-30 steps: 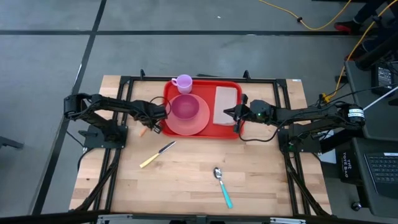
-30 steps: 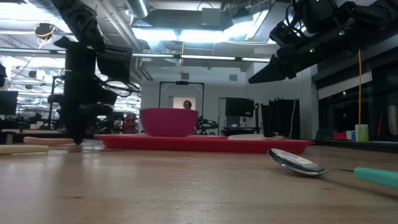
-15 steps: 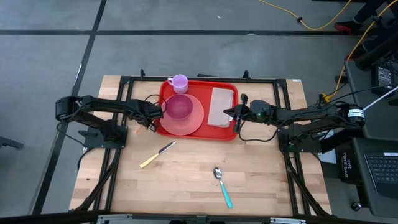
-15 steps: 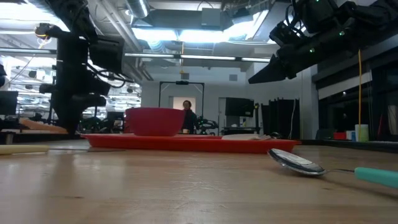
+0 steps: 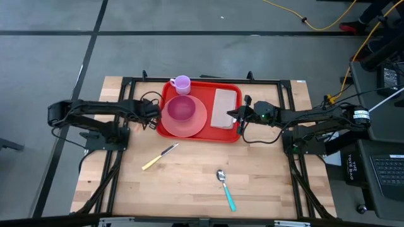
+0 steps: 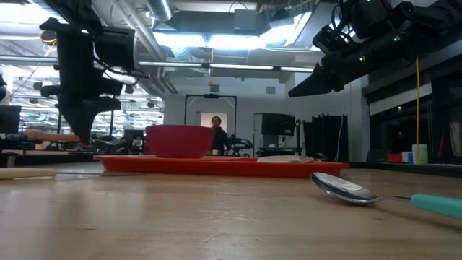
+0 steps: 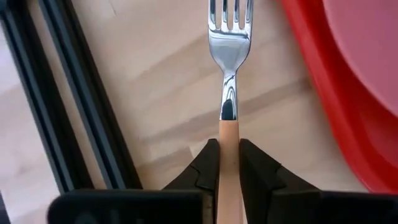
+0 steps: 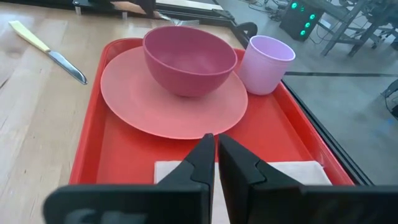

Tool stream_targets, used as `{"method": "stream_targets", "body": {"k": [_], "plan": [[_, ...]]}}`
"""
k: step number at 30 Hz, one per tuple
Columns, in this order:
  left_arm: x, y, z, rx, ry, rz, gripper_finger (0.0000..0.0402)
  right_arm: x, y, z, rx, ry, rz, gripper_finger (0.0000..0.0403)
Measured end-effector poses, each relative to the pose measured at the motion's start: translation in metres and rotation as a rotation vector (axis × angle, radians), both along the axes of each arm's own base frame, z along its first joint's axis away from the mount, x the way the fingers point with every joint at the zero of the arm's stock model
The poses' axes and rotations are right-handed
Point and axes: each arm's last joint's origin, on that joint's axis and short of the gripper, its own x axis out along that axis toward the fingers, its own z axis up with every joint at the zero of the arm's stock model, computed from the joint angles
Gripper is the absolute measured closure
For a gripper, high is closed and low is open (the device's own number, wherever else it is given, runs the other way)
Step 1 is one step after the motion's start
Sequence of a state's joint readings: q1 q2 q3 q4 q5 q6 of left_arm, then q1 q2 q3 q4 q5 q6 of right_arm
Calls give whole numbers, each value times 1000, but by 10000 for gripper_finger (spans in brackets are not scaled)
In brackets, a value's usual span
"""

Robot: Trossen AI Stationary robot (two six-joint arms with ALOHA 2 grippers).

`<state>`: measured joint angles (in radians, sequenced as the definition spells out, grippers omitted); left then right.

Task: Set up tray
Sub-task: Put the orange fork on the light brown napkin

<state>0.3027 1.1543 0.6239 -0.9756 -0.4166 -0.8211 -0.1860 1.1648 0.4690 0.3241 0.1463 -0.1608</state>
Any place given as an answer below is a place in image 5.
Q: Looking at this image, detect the black electronic device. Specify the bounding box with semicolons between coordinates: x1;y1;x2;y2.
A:
376;62;404;99

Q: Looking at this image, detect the spoon with teal handle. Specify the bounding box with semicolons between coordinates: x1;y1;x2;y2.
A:
216;169;237;212

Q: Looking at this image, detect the dark grey desk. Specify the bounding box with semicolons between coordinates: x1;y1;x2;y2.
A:
348;61;404;222

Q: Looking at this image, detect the magenta plastic bowl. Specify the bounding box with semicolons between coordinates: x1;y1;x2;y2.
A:
166;95;197;123

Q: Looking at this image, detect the lilac plastic mug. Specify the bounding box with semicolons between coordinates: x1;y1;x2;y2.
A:
169;74;192;96

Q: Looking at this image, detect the person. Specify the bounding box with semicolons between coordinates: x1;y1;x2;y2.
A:
338;0;404;36

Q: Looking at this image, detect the red plastic tray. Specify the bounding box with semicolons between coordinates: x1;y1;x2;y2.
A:
156;81;244;144

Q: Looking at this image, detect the yellow hanging cable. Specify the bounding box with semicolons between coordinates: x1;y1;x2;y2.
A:
325;0;404;105

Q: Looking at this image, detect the white rod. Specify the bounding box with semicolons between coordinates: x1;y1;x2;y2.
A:
367;93;404;113

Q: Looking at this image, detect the black laptop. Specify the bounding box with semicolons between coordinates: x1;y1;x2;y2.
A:
368;153;404;203

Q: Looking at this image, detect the black tote bag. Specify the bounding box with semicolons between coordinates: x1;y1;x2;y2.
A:
340;151;369;186

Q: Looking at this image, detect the knife with yellow handle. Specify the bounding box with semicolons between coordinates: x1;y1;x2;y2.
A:
141;143;180;172

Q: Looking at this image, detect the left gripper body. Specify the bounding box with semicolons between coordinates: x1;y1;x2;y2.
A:
126;98;162;122

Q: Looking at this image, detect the pink plastic plate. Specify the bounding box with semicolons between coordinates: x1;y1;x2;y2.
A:
160;94;208;139

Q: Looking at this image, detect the beige cloth napkin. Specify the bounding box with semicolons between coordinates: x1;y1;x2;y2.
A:
210;88;239;131

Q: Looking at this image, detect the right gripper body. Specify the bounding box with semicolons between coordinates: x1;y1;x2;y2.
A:
238;94;279;135

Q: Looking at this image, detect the yellow floor cable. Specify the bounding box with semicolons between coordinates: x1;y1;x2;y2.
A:
261;0;358;32

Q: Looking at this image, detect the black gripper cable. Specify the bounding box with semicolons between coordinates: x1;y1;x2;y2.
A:
139;90;165;107
241;121;287;145

